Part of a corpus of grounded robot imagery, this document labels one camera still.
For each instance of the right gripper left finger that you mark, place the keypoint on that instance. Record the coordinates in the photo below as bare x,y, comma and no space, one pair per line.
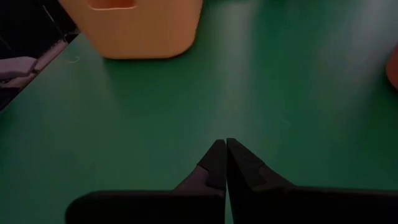
211,174

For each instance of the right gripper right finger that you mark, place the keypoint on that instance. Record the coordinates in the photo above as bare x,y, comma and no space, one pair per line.
245,174

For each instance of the yellow plastic bin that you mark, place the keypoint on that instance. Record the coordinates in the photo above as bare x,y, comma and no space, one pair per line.
140,31

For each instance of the orange plastic bin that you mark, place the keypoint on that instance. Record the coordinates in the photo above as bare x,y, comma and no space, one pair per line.
394,67

